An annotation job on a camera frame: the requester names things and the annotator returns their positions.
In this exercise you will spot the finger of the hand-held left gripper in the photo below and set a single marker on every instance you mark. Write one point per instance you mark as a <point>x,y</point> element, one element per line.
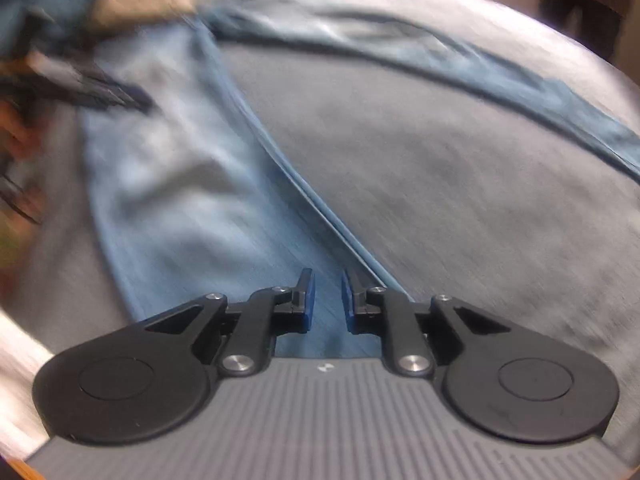
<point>110,91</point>

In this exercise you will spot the folded beige pants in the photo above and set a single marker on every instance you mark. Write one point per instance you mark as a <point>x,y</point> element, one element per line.
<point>140,0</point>

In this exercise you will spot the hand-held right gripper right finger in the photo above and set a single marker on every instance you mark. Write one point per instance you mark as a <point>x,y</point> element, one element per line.
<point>347,305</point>

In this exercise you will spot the blue denim jeans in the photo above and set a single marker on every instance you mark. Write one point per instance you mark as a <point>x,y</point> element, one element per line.
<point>175,160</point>

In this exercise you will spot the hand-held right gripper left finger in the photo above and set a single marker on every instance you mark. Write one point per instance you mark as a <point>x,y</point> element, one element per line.
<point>309,300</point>

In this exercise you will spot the person's left hand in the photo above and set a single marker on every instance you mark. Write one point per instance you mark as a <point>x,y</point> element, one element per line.
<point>20,135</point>

